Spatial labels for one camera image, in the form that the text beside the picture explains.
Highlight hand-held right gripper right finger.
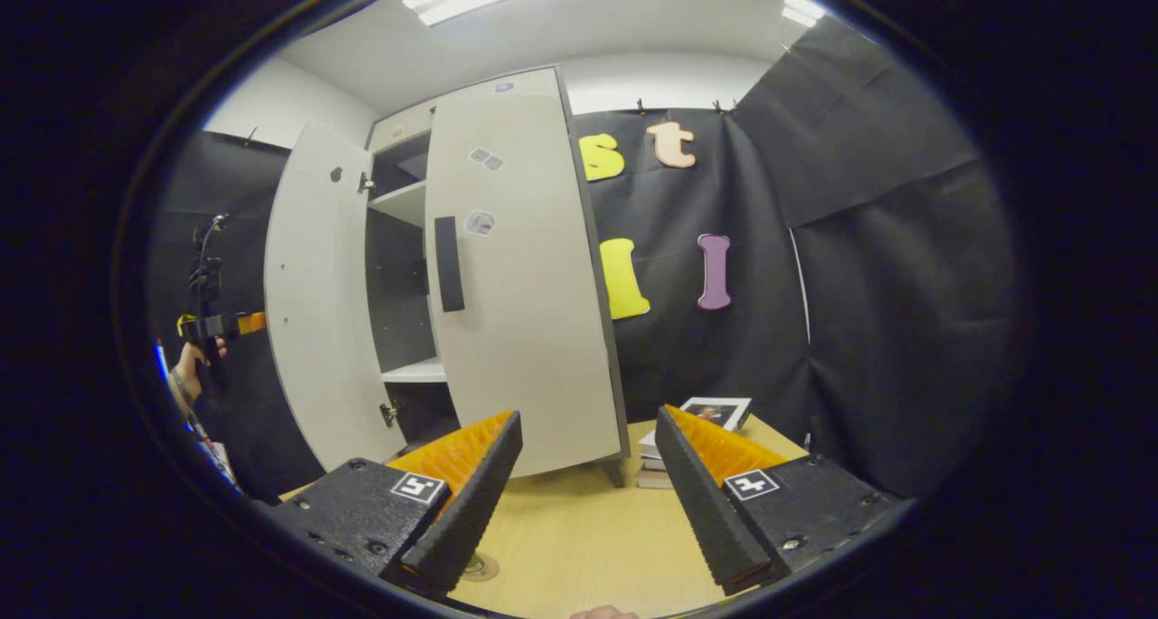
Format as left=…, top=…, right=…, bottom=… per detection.
left=655, top=404, right=915, bottom=595

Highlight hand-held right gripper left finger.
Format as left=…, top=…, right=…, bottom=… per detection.
left=262, top=409, right=524, bottom=595

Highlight white cabinet door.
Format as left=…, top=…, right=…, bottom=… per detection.
left=423, top=65, right=631, bottom=480
left=264, top=121, right=408, bottom=471

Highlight white and grey cabinet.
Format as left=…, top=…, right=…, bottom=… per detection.
left=365, top=65, right=631, bottom=489

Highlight white cabinet shelf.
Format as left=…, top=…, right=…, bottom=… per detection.
left=369, top=180, right=427, bottom=228
left=381, top=357, right=449, bottom=385

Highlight white cabinet drawer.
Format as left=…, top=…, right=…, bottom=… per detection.
left=369, top=101, right=437, bottom=154

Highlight stack of books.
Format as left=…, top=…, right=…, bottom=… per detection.
left=636, top=429, right=675, bottom=490

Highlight white book with dark photo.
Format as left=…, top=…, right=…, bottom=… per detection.
left=679, top=397, right=754, bottom=432

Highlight white printed papers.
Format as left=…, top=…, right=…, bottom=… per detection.
left=195, top=438, right=239, bottom=486

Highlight black backdrop cloth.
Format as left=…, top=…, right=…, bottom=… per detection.
left=149, top=13, right=1019, bottom=502

